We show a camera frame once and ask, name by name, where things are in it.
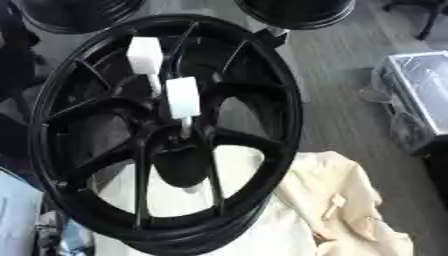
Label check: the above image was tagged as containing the black chair base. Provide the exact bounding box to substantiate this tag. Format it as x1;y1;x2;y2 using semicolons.
381;0;448;42

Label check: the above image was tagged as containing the cream cloth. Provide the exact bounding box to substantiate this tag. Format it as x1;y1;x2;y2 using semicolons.
92;145;417;256

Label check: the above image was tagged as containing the black round wheel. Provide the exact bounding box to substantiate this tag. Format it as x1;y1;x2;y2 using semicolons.
232;0;357;31
10;0;147;35

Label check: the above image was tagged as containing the black spoked wheel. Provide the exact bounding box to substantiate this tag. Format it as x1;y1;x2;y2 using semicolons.
26;13;305;256

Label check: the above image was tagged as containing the clear plastic box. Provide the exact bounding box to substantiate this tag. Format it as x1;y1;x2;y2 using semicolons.
358;50;448;155

